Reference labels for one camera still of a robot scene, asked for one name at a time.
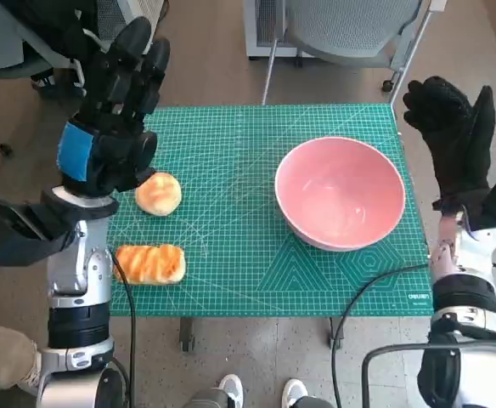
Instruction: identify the grey mesh office chair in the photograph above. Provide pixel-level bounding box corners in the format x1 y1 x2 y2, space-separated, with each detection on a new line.
260 0 436 107

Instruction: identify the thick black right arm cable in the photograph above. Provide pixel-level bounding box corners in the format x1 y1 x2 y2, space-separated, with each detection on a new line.
361 342 496 408

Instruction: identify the green cutting mat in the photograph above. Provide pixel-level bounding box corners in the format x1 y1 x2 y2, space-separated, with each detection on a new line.
105 104 435 318

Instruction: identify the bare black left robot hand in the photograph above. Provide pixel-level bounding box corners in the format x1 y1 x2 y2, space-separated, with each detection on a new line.
55 15 172 197

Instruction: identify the person in white shoes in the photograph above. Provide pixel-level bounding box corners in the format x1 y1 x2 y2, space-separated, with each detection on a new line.
188 373 334 408

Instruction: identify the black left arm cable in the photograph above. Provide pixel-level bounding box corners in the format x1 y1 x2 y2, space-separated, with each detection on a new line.
110 248 137 408

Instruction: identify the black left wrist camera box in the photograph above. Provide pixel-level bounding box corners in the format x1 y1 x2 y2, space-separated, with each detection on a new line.
0 194 82 268

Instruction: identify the rectangular striped toy bread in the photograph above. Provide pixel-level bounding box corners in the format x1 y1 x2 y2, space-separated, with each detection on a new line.
114 243 188 286

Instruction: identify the white mesh-sided cabinet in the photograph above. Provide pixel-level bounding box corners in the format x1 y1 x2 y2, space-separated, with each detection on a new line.
97 0 166 46

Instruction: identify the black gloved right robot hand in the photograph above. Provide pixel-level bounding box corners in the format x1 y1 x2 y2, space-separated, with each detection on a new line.
403 76 496 212

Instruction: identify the black table foot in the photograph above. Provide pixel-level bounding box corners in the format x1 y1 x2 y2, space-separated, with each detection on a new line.
327 316 345 349
179 316 198 353

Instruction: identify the pink bowl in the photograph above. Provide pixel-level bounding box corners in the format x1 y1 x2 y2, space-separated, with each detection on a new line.
274 135 408 252

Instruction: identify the white vented cabinet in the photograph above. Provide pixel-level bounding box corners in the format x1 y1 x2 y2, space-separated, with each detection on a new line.
244 0 304 60

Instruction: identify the round toy bread bun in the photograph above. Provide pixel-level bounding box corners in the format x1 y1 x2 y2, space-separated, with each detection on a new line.
135 172 183 217

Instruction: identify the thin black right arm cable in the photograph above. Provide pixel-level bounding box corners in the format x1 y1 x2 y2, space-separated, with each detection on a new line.
330 263 430 408

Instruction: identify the person in beige trousers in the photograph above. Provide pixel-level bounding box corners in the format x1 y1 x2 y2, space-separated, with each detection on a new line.
0 318 41 392

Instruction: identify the person in black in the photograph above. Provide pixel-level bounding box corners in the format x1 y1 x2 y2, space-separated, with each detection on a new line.
0 0 104 99

